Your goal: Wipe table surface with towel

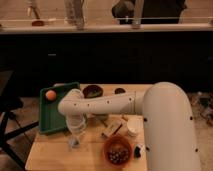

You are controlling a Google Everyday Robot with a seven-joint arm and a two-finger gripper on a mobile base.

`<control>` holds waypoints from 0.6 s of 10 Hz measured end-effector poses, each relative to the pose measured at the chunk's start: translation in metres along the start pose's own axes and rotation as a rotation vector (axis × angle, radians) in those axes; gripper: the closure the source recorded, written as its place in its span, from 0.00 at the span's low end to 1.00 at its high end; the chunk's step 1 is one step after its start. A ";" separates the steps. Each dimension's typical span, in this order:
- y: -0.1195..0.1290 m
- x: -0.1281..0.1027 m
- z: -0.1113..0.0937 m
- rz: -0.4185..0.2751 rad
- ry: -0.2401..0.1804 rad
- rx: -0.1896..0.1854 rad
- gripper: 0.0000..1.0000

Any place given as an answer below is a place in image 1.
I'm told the small black object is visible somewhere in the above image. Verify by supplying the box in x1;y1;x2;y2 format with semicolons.
134;145;142;158

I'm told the brown wooden block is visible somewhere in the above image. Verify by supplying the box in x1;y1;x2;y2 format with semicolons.
101;121;122;138

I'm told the dark brown bowl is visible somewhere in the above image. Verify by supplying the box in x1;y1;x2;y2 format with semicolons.
83;85;103;98

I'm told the orange ball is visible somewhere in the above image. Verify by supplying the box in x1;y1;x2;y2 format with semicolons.
45;90;56;101

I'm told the white paper cup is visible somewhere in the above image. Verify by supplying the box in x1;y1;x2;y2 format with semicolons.
127;118;143;137

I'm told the dark cabinet counter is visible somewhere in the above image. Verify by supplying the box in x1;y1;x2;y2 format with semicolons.
0;27;213;96

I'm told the orange bowl with beans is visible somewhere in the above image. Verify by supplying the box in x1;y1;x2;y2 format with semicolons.
103;135;133;168

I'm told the green plastic tray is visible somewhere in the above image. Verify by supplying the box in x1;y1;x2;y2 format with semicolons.
39;82;80;134

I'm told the person in dark clothes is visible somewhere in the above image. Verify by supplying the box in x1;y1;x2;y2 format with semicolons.
111;0;186;24

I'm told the clear plastic cup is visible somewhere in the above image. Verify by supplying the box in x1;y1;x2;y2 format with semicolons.
66;114;87;148

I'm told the black chair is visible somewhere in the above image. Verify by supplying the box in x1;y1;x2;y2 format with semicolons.
0;70;38;169

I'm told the small dark cup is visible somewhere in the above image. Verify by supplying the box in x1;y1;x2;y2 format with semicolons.
114;88;126;94

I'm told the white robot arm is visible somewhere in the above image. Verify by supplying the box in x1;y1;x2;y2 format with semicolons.
58;82;202;171

